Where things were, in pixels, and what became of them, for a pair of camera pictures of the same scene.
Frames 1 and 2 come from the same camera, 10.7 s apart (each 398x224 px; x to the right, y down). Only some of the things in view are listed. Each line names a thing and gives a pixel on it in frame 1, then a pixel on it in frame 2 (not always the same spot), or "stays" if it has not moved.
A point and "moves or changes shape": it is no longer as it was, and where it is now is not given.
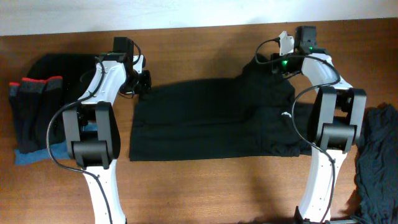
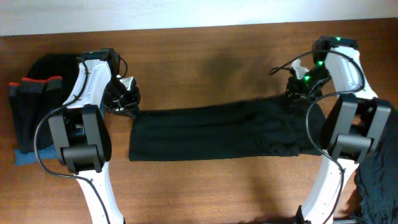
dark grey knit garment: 377,166 stays
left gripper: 144,78 to 123,101
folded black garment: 77,71 stays
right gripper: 276,70 to 296,93
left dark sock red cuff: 13,91 stays
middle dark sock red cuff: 31,105 stays
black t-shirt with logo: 257,114 moves or changes shape
